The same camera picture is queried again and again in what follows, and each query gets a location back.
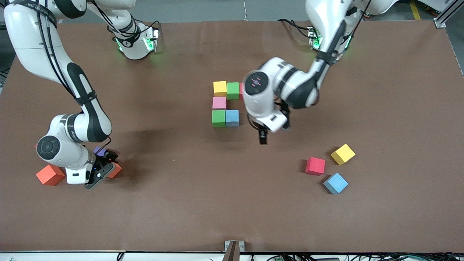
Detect orange foam block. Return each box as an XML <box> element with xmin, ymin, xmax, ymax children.
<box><xmin>36</xmin><ymin>165</ymin><xmax>66</xmax><ymax>186</ymax></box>
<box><xmin>106</xmin><ymin>163</ymin><xmax>122</xmax><ymax>179</ymax></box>

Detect blue foam block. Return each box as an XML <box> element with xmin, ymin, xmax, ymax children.
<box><xmin>323</xmin><ymin>173</ymin><xmax>349</xmax><ymax>195</ymax></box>
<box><xmin>225</xmin><ymin>109</ymin><xmax>240</xmax><ymax>128</ymax></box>

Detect yellow foam block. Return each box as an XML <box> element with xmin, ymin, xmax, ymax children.
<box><xmin>213</xmin><ymin>81</ymin><xmax>228</xmax><ymax>98</ymax></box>
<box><xmin>331</xmin><ymin>144</ymin><xmax>356</xmax><ymax>166</ymax></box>

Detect brown table mat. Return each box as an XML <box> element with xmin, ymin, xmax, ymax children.
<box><xmin>0</xmin><ymin>20</ymin><xmax>464</xmax><ymax>253</ymax></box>

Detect metal base connector panel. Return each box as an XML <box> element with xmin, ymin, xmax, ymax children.
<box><xmin>144</xmin><ymin>28</ymin><xmax>160</xmax><ymax>52</ymax></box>
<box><xmin>307</xmin><ymin>26</ymin><xmax>323</xmax><ymax>49</ymax></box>

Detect black base cable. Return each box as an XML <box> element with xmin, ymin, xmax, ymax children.
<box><xmin>278</xmin><ymin>18</ymin><xmax>313</xmax><ymax>38</ymax></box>

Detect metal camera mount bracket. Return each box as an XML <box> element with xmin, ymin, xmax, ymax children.
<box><xmin>222</xmin><ymin>241</ymin><xmax>245</xmax><ymax>261</ymax></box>

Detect aluminium frame post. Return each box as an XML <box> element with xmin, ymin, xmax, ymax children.
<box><xmin>434</xmin><ymin>0</ymin><xmax>464</xmax><ymax>29</ymax></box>

